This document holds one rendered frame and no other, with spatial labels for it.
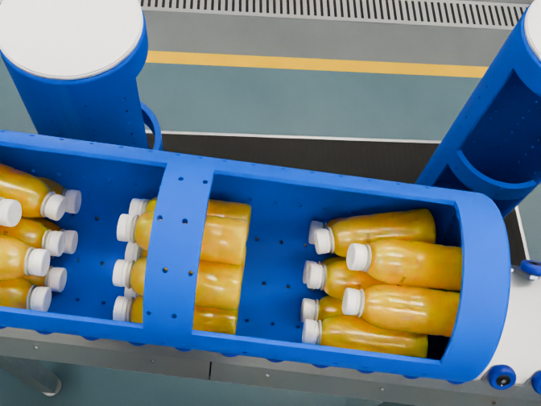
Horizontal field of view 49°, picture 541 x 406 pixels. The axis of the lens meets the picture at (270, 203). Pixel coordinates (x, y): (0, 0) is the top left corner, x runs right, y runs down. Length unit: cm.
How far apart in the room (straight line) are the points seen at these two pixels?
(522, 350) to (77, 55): 96
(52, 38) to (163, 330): 64
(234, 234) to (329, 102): 166
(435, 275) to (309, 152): 128
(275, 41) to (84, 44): 149
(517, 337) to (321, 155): 115
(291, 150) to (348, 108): 43
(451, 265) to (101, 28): 78
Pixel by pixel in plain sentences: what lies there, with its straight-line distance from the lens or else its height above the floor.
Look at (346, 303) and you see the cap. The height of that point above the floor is 111.
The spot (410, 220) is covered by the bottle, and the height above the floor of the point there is 113.
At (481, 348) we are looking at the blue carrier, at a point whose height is 117.
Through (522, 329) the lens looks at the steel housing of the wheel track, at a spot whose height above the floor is 93.
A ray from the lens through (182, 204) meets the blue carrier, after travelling 77.
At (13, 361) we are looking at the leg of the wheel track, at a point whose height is 46.
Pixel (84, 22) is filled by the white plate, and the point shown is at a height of 104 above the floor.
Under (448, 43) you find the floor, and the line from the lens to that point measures 279.
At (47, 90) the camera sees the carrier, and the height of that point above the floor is 99.
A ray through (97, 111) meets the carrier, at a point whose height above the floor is 93.
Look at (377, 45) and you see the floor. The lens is 268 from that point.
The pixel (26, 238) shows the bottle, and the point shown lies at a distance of 96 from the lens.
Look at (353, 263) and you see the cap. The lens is 85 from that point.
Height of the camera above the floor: 193
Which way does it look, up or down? 63 degrees down
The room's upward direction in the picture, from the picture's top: 11 degrees clockwise
